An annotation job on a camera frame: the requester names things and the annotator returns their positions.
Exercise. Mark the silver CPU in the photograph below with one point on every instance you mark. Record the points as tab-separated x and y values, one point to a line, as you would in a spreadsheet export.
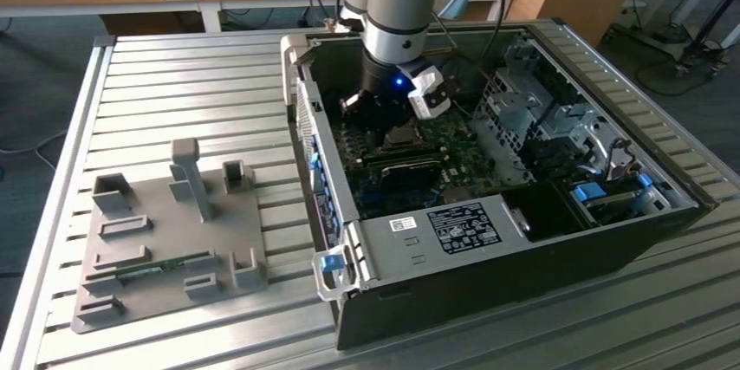
402	135

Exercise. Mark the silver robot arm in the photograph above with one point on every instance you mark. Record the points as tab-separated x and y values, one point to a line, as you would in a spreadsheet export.
399	10

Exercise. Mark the CPU socket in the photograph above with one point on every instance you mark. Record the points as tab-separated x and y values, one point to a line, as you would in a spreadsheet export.
400	139

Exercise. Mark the black graphics card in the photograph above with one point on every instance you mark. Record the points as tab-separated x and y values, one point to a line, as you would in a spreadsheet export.
411	175

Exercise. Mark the blue card retainer strip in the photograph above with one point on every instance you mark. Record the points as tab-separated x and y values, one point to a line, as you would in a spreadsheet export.
314	160

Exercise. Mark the green motherboard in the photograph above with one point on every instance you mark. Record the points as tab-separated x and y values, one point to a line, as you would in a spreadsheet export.
468	162

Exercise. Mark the metal drive cage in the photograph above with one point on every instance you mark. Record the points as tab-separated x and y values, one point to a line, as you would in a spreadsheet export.
520	114

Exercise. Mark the grey power supply unit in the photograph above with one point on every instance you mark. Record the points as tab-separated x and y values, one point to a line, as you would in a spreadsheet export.
399	253

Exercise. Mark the blue case latch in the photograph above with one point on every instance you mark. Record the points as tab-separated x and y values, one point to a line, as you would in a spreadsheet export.
331	264

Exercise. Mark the hard disk in blue carrier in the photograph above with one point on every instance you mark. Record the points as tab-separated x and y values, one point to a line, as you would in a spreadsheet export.
590	192

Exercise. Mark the grey parts rack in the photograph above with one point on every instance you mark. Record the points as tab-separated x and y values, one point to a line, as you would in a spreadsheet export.
156	214

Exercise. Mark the black PC case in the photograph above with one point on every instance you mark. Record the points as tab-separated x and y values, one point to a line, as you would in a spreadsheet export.
520	292

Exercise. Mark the green RAM stick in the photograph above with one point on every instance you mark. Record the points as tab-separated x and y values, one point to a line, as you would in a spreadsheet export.
151	267

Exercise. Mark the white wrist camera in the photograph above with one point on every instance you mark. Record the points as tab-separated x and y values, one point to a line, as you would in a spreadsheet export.
428	90

